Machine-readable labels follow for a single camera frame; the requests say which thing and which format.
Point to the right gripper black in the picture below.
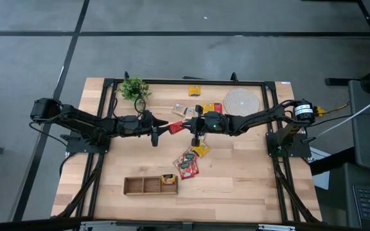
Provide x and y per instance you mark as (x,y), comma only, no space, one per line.
(199,125)

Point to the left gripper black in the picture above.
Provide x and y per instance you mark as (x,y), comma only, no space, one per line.
(147,123)

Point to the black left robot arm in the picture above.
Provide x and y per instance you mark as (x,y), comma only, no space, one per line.
(82,120)

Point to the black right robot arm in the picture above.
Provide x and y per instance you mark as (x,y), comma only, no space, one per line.
(262,118)

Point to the wooden tea organizer box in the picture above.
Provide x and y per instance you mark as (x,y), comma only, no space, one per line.
(140,186)

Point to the small green artificial plant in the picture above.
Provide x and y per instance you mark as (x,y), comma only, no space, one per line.
(134,89)

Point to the round woven white mat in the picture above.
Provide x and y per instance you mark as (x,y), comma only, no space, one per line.
(241,102)

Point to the yellow power plug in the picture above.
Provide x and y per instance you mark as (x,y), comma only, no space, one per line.
(320,111)

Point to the white paper sheet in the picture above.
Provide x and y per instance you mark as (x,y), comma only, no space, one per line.
(321,179)

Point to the grey desk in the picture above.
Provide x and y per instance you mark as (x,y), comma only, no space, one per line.
(365,134)

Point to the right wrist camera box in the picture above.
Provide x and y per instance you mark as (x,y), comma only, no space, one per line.
(215,123)

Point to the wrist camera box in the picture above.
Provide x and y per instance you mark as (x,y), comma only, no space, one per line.
(215,123)
(128,124)

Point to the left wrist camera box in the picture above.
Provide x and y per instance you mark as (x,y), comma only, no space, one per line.
(128,124)

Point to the black table frame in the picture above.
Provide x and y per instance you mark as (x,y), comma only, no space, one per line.
(188,82)

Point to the black frame bracket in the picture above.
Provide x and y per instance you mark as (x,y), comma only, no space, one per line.
(126,75)
(234,77)

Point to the silver metal bracket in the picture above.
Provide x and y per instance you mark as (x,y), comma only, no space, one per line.
(96,226)
(276,227)

